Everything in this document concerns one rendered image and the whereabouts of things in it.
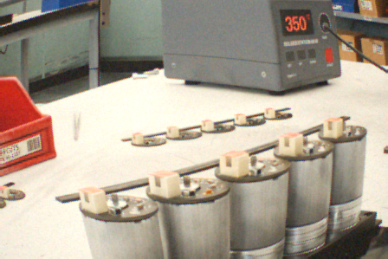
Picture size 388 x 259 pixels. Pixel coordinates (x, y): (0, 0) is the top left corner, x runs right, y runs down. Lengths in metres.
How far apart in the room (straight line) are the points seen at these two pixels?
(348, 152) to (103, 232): 0.12
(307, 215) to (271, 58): 0.46
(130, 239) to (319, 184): 0.09
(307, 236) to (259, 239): 0.03
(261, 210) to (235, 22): 0.51
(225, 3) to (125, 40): 5.69
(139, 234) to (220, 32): 0.56
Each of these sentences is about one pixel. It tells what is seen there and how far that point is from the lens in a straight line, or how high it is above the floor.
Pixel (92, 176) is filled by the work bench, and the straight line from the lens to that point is 0.52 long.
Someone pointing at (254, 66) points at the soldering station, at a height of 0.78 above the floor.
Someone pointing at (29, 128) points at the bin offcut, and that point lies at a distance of 0.55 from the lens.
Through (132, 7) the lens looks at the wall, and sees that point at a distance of 6.39.
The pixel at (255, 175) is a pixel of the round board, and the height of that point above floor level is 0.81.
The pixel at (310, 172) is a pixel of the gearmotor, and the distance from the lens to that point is 0.29.
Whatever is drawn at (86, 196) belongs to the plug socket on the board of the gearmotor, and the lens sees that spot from 0.23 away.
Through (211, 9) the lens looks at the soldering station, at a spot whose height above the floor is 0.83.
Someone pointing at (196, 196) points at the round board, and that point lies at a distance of 0.25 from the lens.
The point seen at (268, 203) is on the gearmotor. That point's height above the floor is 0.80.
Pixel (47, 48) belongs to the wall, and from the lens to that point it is 6.19.
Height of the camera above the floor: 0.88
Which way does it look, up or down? 11 degrees down
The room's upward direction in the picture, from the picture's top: 4 degrees counter-clockwise
